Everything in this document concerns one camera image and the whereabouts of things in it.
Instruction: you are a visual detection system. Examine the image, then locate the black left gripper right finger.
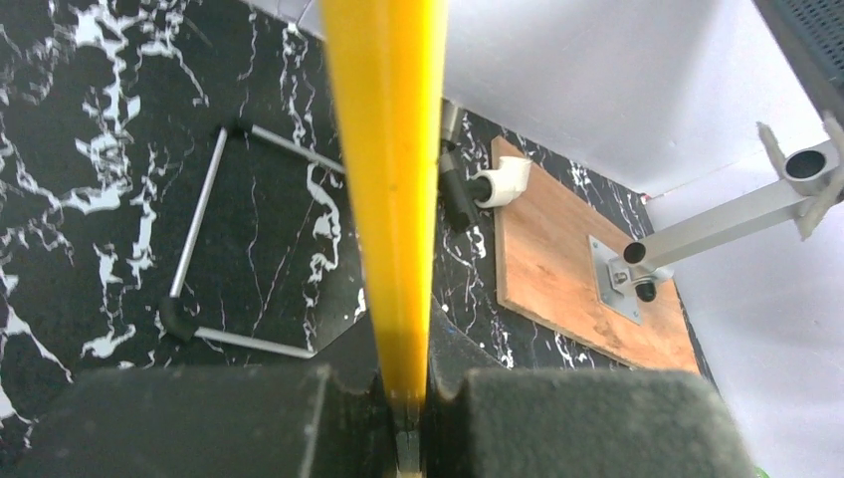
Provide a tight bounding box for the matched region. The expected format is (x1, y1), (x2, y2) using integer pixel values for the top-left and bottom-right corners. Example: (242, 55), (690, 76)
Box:
(423, 311), (755, 477)

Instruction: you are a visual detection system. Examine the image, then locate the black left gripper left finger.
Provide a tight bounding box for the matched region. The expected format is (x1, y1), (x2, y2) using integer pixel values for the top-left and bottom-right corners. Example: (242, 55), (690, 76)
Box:
(19, 365), (395, 477)

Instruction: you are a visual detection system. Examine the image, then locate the yellow framed whiteboard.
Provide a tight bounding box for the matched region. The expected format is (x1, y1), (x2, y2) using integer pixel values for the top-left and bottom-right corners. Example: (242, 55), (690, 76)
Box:
(320, 0), (448, 412)

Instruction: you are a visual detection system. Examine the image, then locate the white pvc elbow far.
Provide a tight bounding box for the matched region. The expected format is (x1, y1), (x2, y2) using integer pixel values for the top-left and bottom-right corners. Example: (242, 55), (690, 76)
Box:
(468, 155), (532, 209)

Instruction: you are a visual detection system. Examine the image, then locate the brown wooden board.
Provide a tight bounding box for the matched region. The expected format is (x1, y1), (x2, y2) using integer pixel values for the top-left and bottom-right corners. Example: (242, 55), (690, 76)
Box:
(494, 164), (700, 372)

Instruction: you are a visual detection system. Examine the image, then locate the silver metal bracket stand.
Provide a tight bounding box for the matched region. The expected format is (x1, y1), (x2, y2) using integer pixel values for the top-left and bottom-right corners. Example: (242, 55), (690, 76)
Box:
(588, 112), (843, 325)

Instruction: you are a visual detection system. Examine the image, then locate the teal grey network switch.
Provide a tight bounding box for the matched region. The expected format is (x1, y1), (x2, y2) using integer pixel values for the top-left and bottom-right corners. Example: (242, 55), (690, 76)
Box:
(753, 0), (843, 122)

